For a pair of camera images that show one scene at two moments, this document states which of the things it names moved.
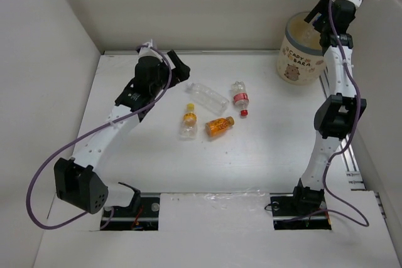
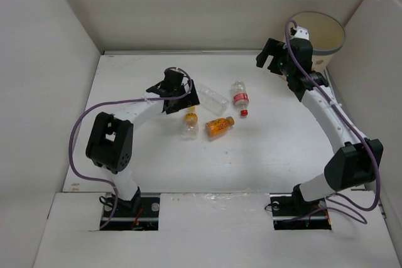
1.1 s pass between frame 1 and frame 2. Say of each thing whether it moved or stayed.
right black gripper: moved
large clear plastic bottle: stayed
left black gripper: moved
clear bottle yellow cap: stayed
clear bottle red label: stayed
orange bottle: stayed
